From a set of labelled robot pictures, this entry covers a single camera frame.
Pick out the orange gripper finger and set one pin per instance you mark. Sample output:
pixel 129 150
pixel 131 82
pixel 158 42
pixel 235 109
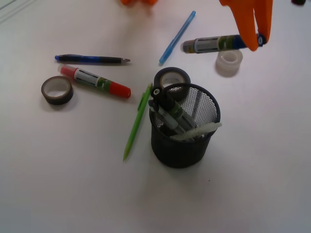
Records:
pixel 263 15
pixel 243 13

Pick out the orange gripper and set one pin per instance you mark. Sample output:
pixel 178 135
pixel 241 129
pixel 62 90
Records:
pixel 128 2

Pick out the blue cap marker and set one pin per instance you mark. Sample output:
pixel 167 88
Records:
pixel 213 44

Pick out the red cap marker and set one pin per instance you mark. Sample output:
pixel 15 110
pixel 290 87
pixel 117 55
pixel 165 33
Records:
pixel 84 77

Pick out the black cap marker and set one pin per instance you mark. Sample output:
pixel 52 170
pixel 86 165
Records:
pixel 170 106

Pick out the light blue pen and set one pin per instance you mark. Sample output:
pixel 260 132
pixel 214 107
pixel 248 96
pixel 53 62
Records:
pixel 176 39

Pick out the black mesh pen holder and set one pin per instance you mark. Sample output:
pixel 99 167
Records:
pixel 204 109

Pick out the white speckled pen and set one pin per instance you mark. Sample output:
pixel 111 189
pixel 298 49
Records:
pixel 197 132

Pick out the clear tape roll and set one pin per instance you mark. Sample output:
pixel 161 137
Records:
pixel 228 62

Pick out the dark blue mechanical pencil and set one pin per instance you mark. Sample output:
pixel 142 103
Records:
pixel 74 58

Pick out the black tape roll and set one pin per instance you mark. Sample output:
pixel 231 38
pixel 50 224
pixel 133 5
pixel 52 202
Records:
pixel 173 75

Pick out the green mechanical pencil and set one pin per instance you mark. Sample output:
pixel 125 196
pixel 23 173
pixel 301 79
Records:
pixel 141 109

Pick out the brown tape roll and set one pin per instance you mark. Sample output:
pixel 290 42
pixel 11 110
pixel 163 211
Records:
pixel 57 90

